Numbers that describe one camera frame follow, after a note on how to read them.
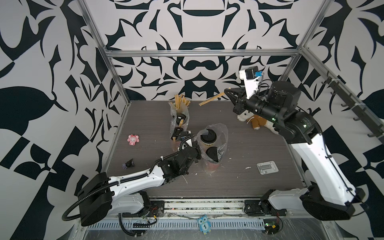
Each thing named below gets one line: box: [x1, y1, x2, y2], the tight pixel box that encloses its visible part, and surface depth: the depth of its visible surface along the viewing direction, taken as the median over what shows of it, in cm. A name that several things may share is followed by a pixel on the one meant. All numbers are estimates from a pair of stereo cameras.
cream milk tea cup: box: [200, 128, 217, 146], surface depth 82 cm
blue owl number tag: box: [197, 214, 212, 235], surface depth 71 cm
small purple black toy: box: [122, 158, 135, 170], surface depth 88 cm
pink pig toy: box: [127, 134, 140, 146], surface depth 98 cm
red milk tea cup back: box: [205, 146, 221, 173], surface depth 73 cm
